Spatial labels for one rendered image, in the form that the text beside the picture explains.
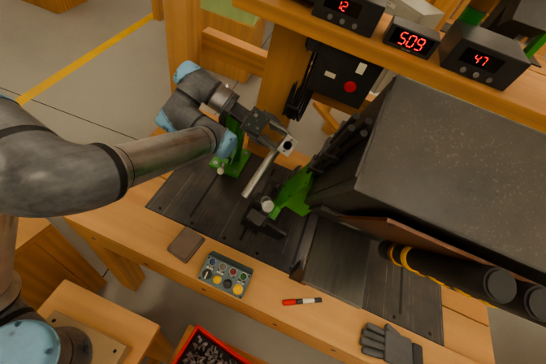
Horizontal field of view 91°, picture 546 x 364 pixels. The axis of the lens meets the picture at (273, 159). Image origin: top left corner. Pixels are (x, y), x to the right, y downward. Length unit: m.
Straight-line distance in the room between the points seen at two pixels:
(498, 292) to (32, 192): 0.55
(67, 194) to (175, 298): 1.48
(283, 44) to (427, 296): 1.01
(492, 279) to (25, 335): 0.74
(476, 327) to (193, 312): 1.35
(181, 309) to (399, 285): 1.20
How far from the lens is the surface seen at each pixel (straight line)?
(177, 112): 0.74
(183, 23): 1.08
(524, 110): 0.87
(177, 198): 1.06
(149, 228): 1.02
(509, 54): 0.83
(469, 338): 1.30
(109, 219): 1.06
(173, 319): 1.84
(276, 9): 0.76
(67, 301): 1.05
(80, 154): 0.44
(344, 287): 0.79
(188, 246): 0.95
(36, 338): 0.73
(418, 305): 1.18
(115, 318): 1.01
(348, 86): 0.81
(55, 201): 0.43
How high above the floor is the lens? 1.82
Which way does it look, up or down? 50 degrees down
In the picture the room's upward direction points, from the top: 20 degrees clockwise
